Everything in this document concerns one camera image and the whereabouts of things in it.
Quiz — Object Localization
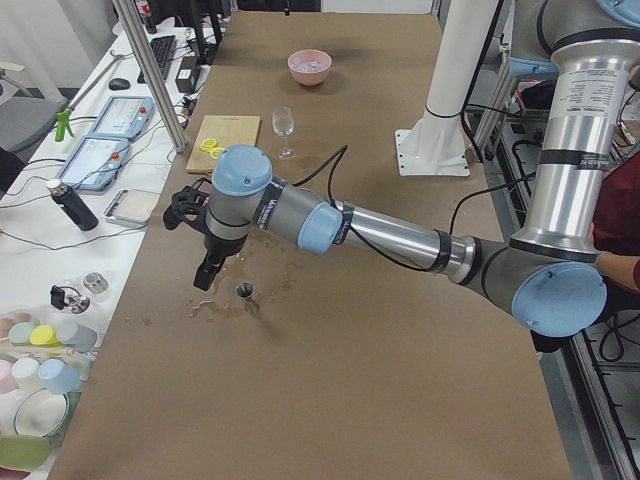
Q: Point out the white digital scale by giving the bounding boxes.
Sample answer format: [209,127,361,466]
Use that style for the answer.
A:
[103,189,160,228]

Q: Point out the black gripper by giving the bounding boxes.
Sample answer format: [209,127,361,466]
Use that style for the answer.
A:
[193,234,245,290]

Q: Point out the blue plastic cup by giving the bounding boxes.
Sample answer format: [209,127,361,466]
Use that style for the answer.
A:
[37,358,81,394]

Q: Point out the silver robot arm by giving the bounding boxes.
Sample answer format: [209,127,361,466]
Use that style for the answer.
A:
[194,1,639,338]

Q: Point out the black keyboard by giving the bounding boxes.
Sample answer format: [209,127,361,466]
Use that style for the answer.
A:
[150,35,176,80]

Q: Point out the clear wine glass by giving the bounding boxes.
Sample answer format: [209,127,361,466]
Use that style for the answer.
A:
[272,106,295,160]

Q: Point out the lower blue teach pendant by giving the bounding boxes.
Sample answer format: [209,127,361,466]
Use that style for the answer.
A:
[57,135,130,194]

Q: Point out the pink bowl of ice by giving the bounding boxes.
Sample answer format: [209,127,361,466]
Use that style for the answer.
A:
[287,49,333,86]

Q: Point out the black insulated bottle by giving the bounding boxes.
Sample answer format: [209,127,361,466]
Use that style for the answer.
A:
[46,178,99,231]

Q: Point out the grey plastic cup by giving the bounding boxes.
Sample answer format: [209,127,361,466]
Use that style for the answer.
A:
[56,321,98,353]

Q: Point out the upper blue teach pendant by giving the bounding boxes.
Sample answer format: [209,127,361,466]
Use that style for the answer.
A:
[90,95,154,140]

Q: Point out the blue teach pendant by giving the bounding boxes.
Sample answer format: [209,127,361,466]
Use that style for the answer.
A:
[90,95,154,140]
[57,135,130,194]

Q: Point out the green handled grabber tool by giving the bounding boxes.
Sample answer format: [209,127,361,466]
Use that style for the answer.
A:
[54,50,128,142]

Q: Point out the steel jigger measuring cup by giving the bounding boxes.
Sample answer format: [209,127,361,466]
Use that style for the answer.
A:
[235,282,261,318]

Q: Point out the black computer mouse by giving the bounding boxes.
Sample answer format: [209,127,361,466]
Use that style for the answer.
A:
[108,78,131,91]

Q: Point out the bamboo cutting board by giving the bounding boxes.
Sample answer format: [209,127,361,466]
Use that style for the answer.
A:
[186,115,261,174]

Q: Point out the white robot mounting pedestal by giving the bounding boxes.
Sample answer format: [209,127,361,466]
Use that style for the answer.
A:
[396,0,501,176]

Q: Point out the person in red shirt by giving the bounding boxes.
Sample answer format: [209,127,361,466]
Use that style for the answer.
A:
[590,154,639,294]

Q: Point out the yellow plastic cup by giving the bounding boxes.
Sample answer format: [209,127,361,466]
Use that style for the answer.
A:
[29,324,60,347]

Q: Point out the aluminium frame post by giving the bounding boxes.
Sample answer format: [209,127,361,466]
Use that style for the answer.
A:
[113,0,187,153]

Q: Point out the yellow lemon slice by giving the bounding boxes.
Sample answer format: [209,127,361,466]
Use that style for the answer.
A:
[200,138,218,152]
[209,147,225,160]

